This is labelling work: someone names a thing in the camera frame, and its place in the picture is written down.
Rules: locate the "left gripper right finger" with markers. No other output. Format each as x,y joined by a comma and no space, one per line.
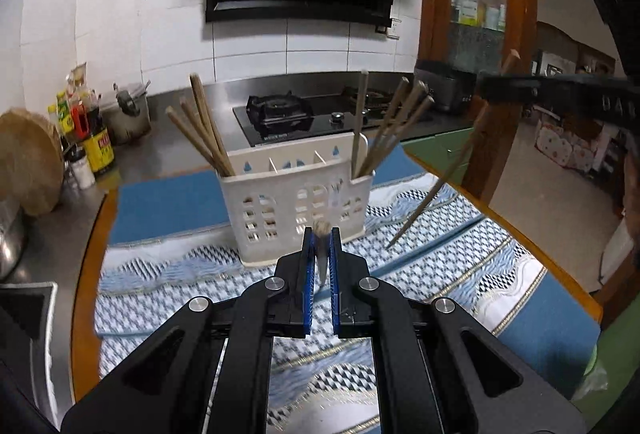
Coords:
437,369

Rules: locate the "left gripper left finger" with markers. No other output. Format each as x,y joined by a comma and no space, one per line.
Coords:
207,368

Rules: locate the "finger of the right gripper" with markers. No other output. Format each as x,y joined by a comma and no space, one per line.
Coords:
499,89

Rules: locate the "green drawer cabinet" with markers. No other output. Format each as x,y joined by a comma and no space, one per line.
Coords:
438,152

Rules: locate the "wooden glass door cabinet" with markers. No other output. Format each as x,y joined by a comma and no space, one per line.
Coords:
480,38

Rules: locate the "blue patterned table cloth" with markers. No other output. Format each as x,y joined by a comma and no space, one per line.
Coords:
171,241

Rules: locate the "chopstick in holder right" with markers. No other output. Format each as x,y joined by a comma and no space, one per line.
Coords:
360,102

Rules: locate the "chopstick in holder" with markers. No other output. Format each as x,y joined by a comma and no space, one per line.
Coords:
360,102
198,143

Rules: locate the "white plastic utensil holder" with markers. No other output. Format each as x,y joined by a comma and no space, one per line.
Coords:
280,190

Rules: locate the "black gas stove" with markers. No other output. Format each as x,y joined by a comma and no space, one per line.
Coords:
283,117

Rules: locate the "yellow label soy sauce bottle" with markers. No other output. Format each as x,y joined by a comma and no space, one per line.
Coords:
91,132

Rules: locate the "steel bowl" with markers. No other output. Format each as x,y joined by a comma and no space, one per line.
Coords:
12,235

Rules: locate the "chopstick in holder left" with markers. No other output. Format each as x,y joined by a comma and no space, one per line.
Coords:
198,143

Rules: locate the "steel pressure cooker pot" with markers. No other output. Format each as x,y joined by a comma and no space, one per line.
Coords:
125,112

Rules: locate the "round wooden chopping block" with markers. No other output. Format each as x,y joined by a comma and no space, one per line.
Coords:
32,165

